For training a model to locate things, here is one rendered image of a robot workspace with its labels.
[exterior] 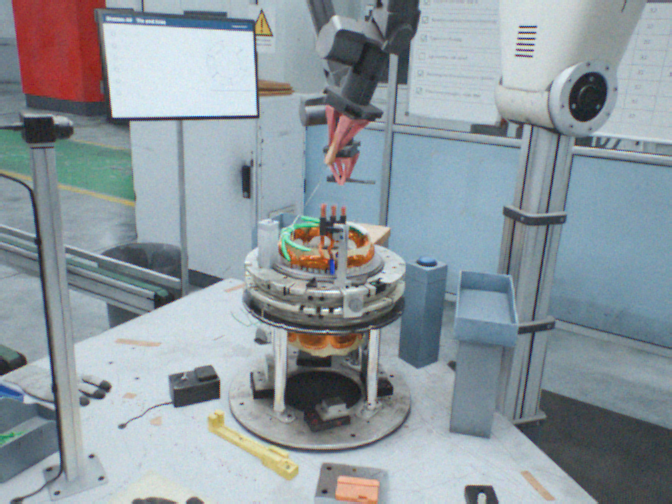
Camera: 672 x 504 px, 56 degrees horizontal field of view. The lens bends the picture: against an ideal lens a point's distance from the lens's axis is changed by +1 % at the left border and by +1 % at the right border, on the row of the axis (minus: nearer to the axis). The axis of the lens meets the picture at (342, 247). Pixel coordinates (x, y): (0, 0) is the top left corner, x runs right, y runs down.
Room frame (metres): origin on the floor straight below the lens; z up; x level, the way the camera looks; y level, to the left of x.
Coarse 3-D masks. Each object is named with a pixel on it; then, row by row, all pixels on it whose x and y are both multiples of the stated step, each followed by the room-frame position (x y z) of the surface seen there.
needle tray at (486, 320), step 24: (480, 288) 1.23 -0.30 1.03; (504, 288) 1.22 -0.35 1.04; (456, 312) 1.02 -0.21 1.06; (480, 312) 1.11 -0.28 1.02; (504, 312) 1.12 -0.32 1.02; (456, 336) 1.00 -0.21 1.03; (480, 336) 0.99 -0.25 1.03; (504, 336) 0.98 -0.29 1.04; (480, 360) 1.06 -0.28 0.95; (456, 384) 1.07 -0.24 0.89; (480, 384) 1.06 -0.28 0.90; (456, 408) 1.07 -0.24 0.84; (480, 408) 1.06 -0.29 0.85; (456, 432) 1.07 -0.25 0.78; (480, 432) 1.06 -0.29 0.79
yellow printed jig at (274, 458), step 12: (216, 420) 1.03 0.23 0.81; (216, 432) 1.02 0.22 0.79; (228, 432) 1.02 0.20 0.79; (240, 444) 0.98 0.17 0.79; (252, 444) 0.99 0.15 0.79; (264, 456) 0.94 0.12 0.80; (276, 456) 0.93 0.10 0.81; (288, 456) 0.94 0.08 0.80; (276, 468) 0.92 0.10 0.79; (288, 468) 0.91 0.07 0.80; (288, 480) 0.90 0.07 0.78
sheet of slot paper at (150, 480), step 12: (144, 480) 0.89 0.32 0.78; (156, 480) 0.89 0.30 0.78; (168, 480) 0.89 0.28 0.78; (120, 492) 0.85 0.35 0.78; (132, 492) 0.86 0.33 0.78; (144, 492) 0.86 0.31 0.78; (156, 492) 0.86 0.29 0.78; (168, 492) 0.86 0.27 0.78; (180, 492) 0.86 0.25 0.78; (192, 492) 0.86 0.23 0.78
